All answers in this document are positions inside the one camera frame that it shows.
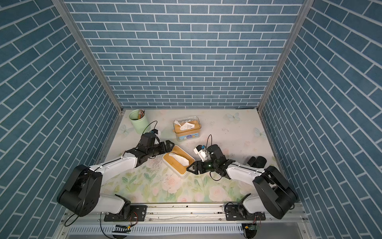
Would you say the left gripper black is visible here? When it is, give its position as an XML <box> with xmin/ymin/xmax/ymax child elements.
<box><xmin>146</xmin><ymin>140</ymin><xmax>175</xmax><ymax>158</ymax></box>

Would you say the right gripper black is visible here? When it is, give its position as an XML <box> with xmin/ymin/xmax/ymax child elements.
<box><xmin>187</xmin><ymin>159</ymin><xmax>219</xmax><ymax>174</ymax></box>

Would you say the blue tissue pack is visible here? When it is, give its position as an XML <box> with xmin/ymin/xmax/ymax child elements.
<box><xmin>169</xmin><ymin>153</ymin><xmax>190</xmax><ymax>166</ymax></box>
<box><xmin>174</xmin><ymin>120</ymin><xmax>201</xmax><ymax>141</ymax></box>

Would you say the white box with bamboo lid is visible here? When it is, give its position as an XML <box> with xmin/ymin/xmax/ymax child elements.
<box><xmin>163</xmin><ymin>145</ymin><xmax>195</xmax><ymax>173</ymax></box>

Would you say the white plastic box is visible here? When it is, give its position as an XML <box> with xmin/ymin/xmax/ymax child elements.
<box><xmin>164</xmin><ymin>161</ymin><xmax>189</xmax><ymax>179</ymax></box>

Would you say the bamboo lid with slot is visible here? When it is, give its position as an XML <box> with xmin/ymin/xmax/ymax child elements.
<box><xmin>174</xmin><ymin>120</ymin><xmax>201</xmax><ymax>137</ymax></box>

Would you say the clear plastic tissue box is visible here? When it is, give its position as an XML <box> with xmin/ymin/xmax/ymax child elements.
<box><xmin>172</xmin><ymin>116</ymin><xmax>203</xmax><ymax>142</ymax></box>

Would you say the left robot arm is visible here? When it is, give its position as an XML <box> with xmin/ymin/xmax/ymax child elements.
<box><xmin>57</xmin><ymin>132</ymin><xmax>175</xmax><ymax>221</ymax></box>

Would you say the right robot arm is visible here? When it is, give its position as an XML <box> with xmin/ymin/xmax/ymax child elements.
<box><xmin>187</xmin><ymin>144</ymin><xmax>298</xmax><ymax>219</ymax></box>

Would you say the green pencil cup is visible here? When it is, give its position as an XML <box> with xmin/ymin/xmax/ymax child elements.
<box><xmin>128</xmin><ymin>110</ymin><xmax>149</xmax><ymax>134</ymax></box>

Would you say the bundle of coloured pencils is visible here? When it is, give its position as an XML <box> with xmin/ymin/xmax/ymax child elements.
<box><xmin>138</xmin><ymin>109</ymin><xmax>145</xmax><ymax>120</ymax></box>

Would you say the black round knob object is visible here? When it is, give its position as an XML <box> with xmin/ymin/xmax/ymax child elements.
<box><xmin>247</xmin><ymin>156</ymin><xmax>267</xmax><ymax>168</ymax></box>

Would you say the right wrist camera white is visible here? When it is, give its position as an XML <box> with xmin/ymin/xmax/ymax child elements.
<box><xmin>194</xmin><ymin>145</ymin><xmax>209</xmax><ymax>162</ymax></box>

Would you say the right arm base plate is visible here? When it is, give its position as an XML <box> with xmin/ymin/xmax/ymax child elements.
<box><xmin>224</xmin><ymin>202</ymin><xmax>266</xmax><ymax>221</ymax></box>

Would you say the aluminium mounting rail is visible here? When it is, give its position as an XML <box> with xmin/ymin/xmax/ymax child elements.
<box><xmin>62</xmin><ymin>203</ymin><xmax>308</xmax><ymax>225</ymax></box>

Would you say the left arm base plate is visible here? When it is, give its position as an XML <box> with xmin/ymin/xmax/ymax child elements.
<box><xmin>103</xmin><ymin>204</ymin><xmax>148</xmax><ymax>222</ymax></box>

